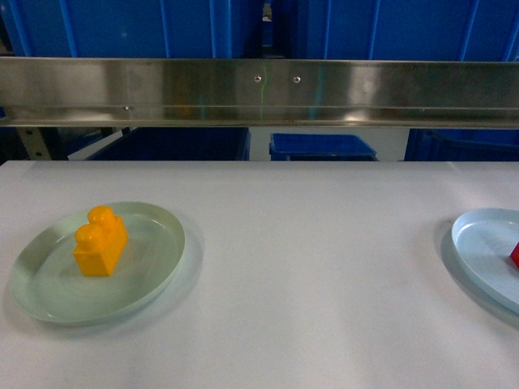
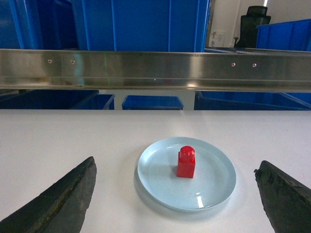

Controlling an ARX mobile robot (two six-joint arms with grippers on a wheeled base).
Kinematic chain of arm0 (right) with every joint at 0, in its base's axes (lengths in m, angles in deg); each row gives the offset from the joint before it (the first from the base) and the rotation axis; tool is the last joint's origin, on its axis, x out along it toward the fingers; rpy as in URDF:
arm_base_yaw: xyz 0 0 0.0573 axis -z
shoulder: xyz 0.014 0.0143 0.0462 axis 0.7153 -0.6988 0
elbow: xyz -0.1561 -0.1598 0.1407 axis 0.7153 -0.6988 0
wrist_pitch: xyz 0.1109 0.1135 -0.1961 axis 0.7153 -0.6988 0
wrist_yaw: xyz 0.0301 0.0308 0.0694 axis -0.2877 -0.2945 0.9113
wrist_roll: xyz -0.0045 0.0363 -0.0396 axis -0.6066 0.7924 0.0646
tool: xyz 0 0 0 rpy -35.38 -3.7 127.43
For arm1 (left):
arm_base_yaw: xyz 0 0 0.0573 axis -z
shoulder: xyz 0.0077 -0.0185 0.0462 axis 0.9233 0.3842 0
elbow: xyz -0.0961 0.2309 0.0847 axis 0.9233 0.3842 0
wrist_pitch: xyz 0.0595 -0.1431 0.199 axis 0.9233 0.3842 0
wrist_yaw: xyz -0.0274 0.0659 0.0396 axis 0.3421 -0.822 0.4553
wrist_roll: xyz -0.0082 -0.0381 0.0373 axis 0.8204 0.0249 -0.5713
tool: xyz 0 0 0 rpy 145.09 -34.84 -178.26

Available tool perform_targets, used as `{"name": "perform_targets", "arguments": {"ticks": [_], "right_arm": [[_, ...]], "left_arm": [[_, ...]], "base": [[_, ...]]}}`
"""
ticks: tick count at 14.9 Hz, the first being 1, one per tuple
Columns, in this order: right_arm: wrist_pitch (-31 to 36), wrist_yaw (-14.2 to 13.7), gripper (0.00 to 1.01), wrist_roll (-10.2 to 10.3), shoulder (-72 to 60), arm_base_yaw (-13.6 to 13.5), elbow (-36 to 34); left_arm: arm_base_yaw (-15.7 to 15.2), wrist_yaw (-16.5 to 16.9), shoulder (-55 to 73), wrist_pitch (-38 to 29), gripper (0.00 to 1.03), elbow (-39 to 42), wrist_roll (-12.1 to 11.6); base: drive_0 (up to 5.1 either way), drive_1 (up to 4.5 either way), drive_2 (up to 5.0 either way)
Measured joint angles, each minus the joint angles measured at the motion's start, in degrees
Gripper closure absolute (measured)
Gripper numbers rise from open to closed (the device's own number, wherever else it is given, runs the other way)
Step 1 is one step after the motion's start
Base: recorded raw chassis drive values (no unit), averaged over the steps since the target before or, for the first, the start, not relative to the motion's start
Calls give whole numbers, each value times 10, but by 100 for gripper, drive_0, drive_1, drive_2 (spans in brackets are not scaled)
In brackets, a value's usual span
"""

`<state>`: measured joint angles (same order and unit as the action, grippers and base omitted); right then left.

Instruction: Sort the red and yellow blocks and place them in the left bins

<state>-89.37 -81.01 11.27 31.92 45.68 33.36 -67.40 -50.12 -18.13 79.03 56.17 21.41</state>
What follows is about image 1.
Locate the small blue bin lower centre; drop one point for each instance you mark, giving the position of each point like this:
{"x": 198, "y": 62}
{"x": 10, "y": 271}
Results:
{"x": 308, "y": 147}

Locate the pale blue round plate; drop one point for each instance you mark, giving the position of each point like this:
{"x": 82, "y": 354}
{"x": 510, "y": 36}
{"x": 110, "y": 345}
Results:
{"x": 483, "y": 240}

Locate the pale green round plate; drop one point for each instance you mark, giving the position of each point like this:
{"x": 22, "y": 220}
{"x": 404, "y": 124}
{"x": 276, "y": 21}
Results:
{"x": 46, "y": 283}

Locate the red toy building block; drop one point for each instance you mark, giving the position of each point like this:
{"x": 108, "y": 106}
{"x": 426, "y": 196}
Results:
{"x": 514, "y": 256}

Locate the yellow toy building block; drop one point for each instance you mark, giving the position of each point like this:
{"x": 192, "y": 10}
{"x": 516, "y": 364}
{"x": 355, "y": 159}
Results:
{"x": 100, "y": 242}

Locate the large blue bin left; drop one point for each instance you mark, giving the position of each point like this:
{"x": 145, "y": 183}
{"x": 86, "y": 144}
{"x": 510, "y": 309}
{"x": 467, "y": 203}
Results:
{"x": 134, "y": 29}

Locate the stainless steel shelf rail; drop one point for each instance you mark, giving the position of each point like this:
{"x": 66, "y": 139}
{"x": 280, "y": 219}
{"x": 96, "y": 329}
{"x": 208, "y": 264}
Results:
{"x": 86, "y": 92}

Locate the blue bin lower right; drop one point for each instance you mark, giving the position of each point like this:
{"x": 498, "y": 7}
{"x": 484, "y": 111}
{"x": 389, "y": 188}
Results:
{"x": 462, "y": 145}

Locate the large blue bin right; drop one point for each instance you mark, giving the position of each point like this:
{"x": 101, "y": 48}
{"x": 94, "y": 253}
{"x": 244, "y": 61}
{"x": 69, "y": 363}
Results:
{"x": 471, "y": 31}

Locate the large blue bin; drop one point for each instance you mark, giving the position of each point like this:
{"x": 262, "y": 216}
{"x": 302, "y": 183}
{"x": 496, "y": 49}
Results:
{"x": 471, "y": 31}
{"x": 134, "y": 29}

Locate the blue bin lower left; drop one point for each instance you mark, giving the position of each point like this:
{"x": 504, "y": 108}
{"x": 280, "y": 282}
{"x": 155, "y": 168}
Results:
{"x": 184, "y": 144}

